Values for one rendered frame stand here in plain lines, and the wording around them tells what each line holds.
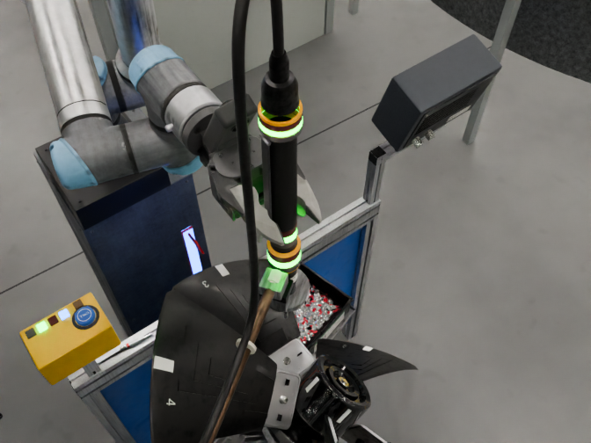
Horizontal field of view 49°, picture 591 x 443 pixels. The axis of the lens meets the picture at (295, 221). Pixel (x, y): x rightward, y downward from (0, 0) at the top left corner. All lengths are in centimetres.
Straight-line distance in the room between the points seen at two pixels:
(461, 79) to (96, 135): 89
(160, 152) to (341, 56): 256
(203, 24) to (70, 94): 208
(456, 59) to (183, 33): 167
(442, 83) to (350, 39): 206
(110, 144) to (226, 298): 42
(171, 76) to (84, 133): 17
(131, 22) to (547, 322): 195
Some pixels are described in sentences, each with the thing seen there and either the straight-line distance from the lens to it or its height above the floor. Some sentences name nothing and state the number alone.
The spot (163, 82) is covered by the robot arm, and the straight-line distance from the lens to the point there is 88.
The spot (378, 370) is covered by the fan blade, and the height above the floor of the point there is 106.
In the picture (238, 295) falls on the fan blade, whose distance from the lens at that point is 124.
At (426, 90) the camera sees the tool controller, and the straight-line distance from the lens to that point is 151.
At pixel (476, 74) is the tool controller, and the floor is 123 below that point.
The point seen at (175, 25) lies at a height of 45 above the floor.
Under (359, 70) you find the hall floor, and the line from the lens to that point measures 339.
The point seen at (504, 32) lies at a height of 65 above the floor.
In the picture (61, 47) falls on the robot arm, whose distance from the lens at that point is 105.
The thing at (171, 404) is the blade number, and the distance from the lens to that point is 92.
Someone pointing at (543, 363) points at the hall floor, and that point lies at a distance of 262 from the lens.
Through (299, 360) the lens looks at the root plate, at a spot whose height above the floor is 119.
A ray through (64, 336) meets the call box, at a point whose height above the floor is 107.
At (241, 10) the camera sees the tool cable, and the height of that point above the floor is 199.
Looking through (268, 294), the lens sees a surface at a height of 155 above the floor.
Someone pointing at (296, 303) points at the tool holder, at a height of 147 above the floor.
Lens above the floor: 227
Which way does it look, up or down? 55 degrees down
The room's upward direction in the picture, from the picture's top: straight up
